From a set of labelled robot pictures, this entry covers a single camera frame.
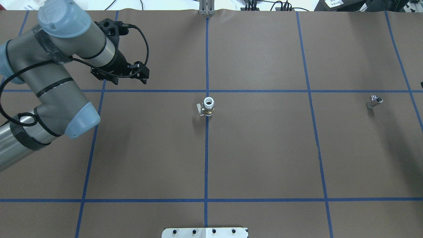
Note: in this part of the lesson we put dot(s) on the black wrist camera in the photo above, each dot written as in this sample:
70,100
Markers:
113,29

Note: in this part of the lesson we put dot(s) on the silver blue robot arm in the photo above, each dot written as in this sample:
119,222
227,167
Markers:
64,33

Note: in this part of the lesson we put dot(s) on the white brass PPR valve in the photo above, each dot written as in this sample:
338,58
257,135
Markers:
207,107

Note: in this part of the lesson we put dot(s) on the chrome angle pipe fitting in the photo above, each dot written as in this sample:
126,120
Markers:
373,101

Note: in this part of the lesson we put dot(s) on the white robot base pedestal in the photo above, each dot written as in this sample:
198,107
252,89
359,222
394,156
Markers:
205,232

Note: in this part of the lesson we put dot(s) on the aluminium frame post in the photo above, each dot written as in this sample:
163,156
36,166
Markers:
206,7

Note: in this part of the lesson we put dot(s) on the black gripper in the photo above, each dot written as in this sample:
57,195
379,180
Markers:
118,60

